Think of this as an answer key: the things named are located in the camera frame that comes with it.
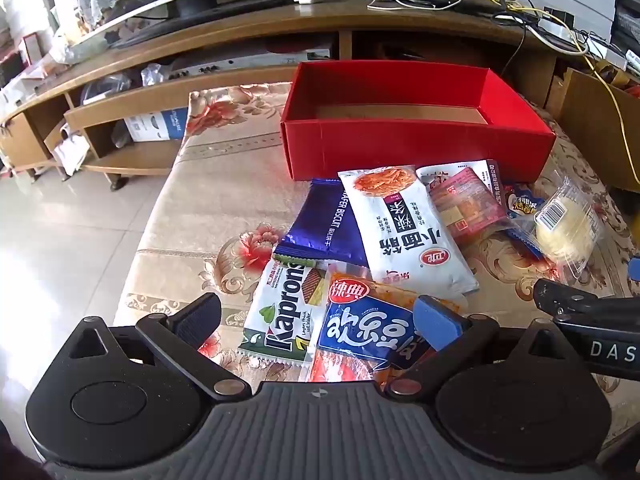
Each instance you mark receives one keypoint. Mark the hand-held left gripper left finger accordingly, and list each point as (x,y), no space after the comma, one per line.
(197,317)

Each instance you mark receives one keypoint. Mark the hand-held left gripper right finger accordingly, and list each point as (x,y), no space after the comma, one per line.
(440,322)

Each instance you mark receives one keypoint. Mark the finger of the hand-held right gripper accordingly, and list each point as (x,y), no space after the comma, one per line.
(635,270)
(550,299)

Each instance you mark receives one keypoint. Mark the round cake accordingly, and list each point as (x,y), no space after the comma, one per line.
(565,232)

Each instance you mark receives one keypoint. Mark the orange blue-label snack packet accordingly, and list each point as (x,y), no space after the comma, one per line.
(360,330)

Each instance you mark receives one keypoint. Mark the green white wafer packet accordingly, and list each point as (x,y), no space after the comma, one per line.
(280,310)

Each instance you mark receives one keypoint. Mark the white noodle-picture snack packet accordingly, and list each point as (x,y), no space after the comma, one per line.
(400,240)

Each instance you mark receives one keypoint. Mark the blue cartoon snack packet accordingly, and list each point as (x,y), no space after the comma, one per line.
(522,202)

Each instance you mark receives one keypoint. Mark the red clear snack packet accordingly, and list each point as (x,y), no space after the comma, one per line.
(465,205)

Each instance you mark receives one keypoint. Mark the white black-edged snack packet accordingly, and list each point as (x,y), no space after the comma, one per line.
(450,169)

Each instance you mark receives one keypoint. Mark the purple-blue wafer packet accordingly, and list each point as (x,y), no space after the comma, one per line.
(320,220)

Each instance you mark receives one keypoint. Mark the red cardboard box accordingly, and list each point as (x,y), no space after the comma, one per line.
(400,145)

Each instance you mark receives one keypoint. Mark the brown cardboard box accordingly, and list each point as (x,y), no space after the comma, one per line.
(595,125)

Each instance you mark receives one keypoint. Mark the white and blue box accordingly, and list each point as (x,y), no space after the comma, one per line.
(155,127)

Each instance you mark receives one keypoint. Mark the stack of papers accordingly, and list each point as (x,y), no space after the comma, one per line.
(70,152)

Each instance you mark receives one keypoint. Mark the clear plastic container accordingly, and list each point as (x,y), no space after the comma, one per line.
(105,90)

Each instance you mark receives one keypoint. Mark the crumpled clear plastic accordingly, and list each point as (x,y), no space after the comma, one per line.
(152,75)

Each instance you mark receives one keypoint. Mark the white power strip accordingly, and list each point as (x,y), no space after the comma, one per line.
(560,30)

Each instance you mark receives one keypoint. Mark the silver AV receiver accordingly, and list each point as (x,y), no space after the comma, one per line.
(240,62)

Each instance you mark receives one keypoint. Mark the black power adapter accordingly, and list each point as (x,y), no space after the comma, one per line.
(557,16)

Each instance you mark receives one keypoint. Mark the wooden TV cabinet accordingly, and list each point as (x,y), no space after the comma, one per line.
(250,30)

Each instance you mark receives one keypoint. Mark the small picture frame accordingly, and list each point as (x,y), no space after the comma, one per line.
(31,46)

